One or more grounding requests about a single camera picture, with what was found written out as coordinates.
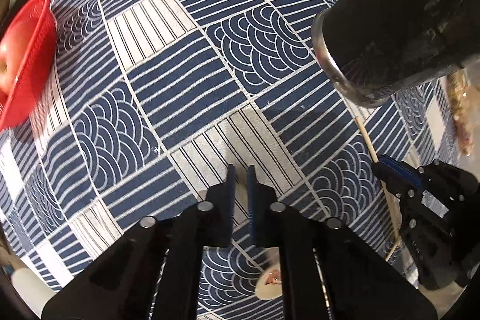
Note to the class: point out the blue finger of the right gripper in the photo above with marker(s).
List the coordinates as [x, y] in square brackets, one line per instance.
[399, 177]

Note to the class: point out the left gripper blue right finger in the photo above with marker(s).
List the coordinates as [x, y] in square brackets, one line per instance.
[251, 193]

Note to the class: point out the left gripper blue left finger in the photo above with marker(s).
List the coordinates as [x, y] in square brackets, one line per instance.
[227, 211]

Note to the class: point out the white spoon bear print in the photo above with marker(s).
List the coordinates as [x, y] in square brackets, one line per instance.
[269, 284]

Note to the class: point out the clear plastic cookie box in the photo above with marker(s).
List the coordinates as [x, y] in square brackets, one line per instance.
[459, 103]

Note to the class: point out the blue patterned tablecloth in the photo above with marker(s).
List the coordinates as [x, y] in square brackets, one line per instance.
[149, 101]

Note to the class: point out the black cylindrical utensil holder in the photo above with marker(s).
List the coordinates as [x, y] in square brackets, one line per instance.
[372, 49]

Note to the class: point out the red plastic basket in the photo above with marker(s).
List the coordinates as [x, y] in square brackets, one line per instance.
[31, 38]

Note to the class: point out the red apple right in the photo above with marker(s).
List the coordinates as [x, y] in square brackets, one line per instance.
[8, 69]

